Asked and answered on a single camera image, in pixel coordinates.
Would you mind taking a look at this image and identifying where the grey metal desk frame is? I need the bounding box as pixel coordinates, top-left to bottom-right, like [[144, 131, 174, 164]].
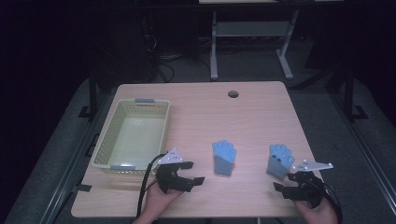
[[209, 9, 295, 80]]

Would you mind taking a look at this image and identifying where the pale yellow plastic basket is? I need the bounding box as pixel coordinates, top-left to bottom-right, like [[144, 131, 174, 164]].
[[92, 98, 172, 175]]

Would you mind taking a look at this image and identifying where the black rail bracket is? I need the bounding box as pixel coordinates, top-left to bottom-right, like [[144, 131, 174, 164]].
[[85, 133, 101, 157]]

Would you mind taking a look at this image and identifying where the blue glove with dark dots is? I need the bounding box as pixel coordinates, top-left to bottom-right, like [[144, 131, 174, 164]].
[[266, 144, 296, 181]]

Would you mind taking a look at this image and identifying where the black metal stand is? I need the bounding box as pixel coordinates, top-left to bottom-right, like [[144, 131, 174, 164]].
[[78, 68, 101, 121], [341, 66, 370, 122]]

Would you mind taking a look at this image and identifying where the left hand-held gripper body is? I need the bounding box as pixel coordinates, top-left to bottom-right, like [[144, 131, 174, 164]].
[[155, 147, 194, 194]]

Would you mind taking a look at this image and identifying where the person's left hand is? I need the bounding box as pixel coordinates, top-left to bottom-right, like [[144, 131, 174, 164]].
[[141, 186, 185, 220]]

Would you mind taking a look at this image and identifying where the aluminium rail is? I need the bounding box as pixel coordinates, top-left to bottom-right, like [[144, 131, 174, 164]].
[[39, 94, 106, 224], [329, 92, 396, 207]]

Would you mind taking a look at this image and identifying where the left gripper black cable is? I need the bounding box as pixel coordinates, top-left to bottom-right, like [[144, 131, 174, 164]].
[[135, 152, 167, 218]]

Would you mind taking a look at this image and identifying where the black tape strip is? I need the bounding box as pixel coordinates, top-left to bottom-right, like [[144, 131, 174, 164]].
[[73, 184, 93, 193]]

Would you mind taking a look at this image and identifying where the plain blue glove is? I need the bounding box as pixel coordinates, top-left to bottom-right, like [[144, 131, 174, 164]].
[[211, 140, 237, 177]]

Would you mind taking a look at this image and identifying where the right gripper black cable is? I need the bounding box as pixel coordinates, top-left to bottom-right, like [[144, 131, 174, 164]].
[[320, 182, 344, 224]]

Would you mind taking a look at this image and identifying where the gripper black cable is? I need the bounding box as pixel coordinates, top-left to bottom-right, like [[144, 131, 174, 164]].
[[135, 152, 167, 218], [320, 182, 344, 224]]

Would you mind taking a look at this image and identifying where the person's right hand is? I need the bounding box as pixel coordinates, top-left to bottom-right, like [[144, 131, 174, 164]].
[[293, 197, 340, 224]]

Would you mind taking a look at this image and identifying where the tangle of floor cables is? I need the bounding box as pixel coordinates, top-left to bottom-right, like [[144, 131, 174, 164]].
[[142, 33, 213, 84]]

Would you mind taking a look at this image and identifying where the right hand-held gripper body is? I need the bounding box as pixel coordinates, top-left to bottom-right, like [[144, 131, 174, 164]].
[[289, 160, 333, 209]]

